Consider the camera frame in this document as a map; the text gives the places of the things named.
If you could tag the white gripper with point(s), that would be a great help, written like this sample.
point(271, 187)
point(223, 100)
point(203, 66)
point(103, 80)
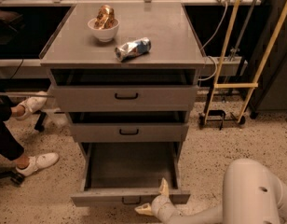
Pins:
point(159, 205)

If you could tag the grey drawer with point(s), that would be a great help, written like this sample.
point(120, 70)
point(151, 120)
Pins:
point(120, 98)
point(130, 132)
point(129, 174)

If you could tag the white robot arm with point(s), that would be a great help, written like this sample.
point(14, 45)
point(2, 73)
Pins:
point(251, 195)

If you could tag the grey drawer cabinet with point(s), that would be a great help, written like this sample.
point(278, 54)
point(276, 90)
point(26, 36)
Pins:
point(76, 58)

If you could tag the lower white sneaker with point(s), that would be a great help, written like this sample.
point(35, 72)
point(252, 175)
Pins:
point(38, 163)

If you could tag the white sneaker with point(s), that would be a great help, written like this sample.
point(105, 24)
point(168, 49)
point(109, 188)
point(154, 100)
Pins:
point(30, 105)
point(38, 163)

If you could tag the crushed silver blue can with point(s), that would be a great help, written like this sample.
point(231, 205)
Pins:
point(133, 49)

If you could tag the upper white sneaker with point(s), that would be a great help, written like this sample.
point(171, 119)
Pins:
point(30, 105)

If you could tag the person's black trouser legs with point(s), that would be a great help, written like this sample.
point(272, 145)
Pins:
point(9, 147)

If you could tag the white ceramic bowl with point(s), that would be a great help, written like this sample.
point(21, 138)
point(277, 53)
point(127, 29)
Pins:
point(104, 35)

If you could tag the crumpled brown chip bag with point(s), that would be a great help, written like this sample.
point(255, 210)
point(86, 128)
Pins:
point(105, 18)

